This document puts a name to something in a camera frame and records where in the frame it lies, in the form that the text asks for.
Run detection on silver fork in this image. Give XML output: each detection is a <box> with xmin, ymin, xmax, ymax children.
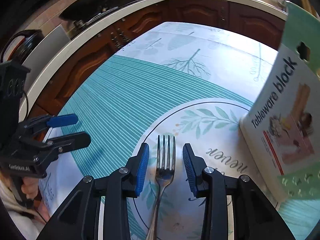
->
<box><xmin>146</xmin><ymin>135</ymin><xmax>176</xmax><ymax>239</ymax></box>

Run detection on person left hand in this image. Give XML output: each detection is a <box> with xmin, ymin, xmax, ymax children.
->
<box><xmin>21</xmin><ymin>177</ymin><xmax>39</xmax><ymax>199</ymax></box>

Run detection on green utensil holder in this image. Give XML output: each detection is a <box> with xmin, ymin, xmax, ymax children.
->
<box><xmin>240</xmin><ymin>2</ymin><xmax>319</xmax><ymax>202</ymax></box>

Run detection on teal patterned tablecloth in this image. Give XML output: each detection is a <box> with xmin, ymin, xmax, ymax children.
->
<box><xmin>40</xmin><ymin>22</ymin><xmax>319</xmax><ymax>239</ymax></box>

